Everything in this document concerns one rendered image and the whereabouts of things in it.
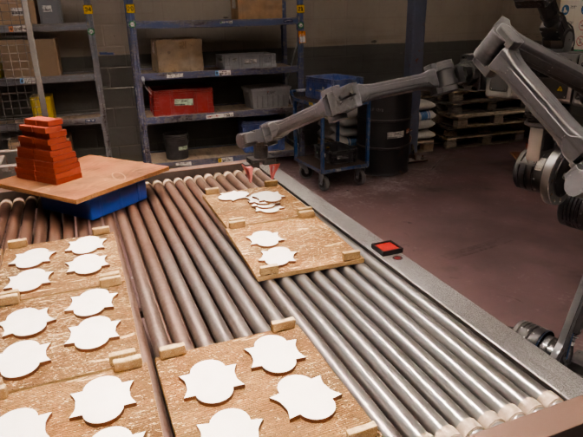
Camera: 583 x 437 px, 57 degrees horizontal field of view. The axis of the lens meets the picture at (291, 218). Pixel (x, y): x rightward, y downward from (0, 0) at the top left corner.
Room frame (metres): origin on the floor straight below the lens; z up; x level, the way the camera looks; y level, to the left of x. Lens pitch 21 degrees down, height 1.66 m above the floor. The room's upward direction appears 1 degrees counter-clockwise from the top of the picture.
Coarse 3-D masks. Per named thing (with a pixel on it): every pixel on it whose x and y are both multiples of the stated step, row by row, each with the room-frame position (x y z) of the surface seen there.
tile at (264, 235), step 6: (252, 234) 1.71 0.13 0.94; (258, 234) 1.70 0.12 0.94; (264, 234) 1.70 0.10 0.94; (270, 234) 1.70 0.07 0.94; (276, 234) 1.70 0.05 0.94; (252, 240) 1.65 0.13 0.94; (258, 240) 1.65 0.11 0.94; (264, 240) 1.65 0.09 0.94; (270, 240) 1.65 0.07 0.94; (276, 240) 1.65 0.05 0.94; (282, 240) 1.66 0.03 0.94; (264, 246) 1.61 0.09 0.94; (270, 246) 1.61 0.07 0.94
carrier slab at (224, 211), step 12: (252, 192) 2.19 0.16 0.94; (288, 192) 2.18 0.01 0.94; (216, 204) 2.06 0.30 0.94; (228, 204) 2.05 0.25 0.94; (240, 204) 2.05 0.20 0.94; (288, 204) 2.04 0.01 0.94; (300, 204) 2.03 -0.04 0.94; (216, 216) 1.95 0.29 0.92; (228, 216) 1.91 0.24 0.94; (240, 216) 1.91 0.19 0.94; (252, 216) 1.91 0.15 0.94; (264, 216) 1.90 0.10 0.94; (276, 216) 1.90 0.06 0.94; (288, 216) 1.90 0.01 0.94
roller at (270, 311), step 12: (180, 180) 2.45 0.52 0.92; (180, 192) 2.32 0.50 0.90; (192, 204) 2.12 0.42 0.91; (204, 216) 1.96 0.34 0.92; (204, 228) 1.90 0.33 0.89; (216, 228) 1.84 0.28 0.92; (216, 240) 1.74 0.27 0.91; (228, 252) 1.62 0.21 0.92; (240, 264) 1.52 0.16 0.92; (240, 276) 1.46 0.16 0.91; (252, 276) 1.45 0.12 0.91; (252, 288) 1.37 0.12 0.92; (264, 300) 1.29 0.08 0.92; (264, 312) 1.25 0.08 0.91; (276, 312) 1.23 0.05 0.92
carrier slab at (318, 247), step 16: (272, 224) 1.82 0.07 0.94; (288, 224) 1.82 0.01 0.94; (304, 224) 1.81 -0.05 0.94; (320, 224) 1.81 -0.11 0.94; (240, 240) 1.68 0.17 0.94; (288, 240) 1.67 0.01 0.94; (304, 240) 1.66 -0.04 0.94; (320, 240) 1.66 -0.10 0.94; (336, 240) 1.66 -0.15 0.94; (256, 256) 1.55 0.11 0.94; (304, 256) 1.54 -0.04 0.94; (320, 256) 1.54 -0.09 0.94; (336, 256) 1.53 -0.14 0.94; (256, 272) 1.43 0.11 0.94; (288, 272) 1.43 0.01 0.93; (304, 272) 1.45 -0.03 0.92
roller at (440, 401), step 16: (320, 272) 1.46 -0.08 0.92; (320, 288) 1.39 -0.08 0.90; (336, 288) 1.36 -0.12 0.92; (336, 304) 1.30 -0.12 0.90; (352, 304) 1.26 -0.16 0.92; (352, 320) 1.21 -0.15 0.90; (368, 320) 1.18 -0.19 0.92; (368, 336) 1.13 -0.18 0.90; (384, 336) 1.11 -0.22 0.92; (384, 352) 1.06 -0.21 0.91; (400, 352) 1.04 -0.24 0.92; (400, 368) 1.00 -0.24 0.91; (416, 368) 0.98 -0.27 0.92; (416, 384) 0.94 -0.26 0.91; (432, 384) 0.92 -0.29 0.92; (432, 400) 0.89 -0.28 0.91; (448, 400) 0.88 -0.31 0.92; (448, 416) 0.84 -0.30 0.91; (464, 416) 0.83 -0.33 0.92; (464, 432) 0.79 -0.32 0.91
